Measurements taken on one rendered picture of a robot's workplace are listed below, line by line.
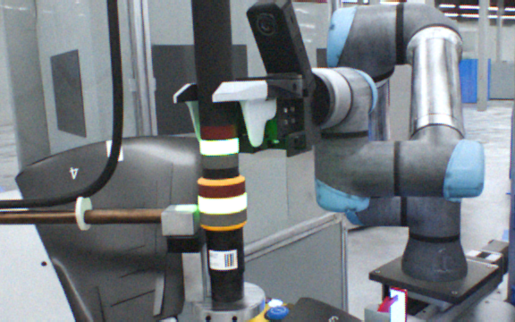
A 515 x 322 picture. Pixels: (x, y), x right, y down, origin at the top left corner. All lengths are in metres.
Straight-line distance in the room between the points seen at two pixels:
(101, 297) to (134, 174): 0.14
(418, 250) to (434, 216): 0.09
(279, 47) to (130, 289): 0.29
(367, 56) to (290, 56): 0.46
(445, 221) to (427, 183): 0.55
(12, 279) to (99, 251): 0.22
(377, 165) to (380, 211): 0.55
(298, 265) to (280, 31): 1.33
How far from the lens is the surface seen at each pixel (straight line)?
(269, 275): 1.69
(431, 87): 0.80
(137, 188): 0.59
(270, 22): 0.54
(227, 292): 0.49
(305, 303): 0.76
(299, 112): 0.54
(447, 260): 1.25
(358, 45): 0.99
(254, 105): 0.46
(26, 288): 0.77
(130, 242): 0.56
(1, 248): 0.79
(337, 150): 0.68
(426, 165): 0.67
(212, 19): 0.45
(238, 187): 0.46
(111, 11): 0.49
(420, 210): 1.21
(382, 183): 0.68
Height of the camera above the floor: 1.51
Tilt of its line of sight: 9 degrees down
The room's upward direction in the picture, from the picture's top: 3 degrees counter-clockwise
